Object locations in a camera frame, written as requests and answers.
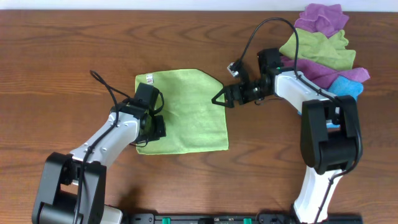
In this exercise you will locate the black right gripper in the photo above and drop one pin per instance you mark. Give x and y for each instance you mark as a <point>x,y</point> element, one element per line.
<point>234,95</point>

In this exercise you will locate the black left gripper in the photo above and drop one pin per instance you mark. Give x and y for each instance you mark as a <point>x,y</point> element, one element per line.
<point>160,127</point>

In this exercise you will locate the light green microfiber cloth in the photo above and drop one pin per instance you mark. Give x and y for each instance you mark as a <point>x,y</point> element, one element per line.
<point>192,122</point>

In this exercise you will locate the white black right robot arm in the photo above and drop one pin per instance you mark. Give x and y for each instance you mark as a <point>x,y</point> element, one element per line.
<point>330,137</point>

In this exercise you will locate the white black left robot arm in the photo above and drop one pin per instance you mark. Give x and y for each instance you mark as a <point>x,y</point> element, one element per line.
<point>72,186</point>

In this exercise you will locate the purple microfiber cloth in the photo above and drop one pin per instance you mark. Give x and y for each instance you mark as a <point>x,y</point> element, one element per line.
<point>323,73</point>

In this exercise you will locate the blue microfiber cloth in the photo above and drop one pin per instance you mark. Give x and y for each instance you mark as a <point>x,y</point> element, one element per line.
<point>320,87</point>

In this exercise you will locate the olive green crumpled cloth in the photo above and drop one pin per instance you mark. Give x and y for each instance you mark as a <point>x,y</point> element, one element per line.
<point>330,52</point>

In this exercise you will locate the upper purple crumpled cloth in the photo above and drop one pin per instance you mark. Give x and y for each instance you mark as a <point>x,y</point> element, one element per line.
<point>327,20</point>

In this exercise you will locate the green plastic clip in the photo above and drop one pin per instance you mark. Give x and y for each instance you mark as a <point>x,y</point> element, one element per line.
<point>247,221</point>
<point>166,220</point>

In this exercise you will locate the black aluminium mounting rail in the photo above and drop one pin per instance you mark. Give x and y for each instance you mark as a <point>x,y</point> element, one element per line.
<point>264,218</point>

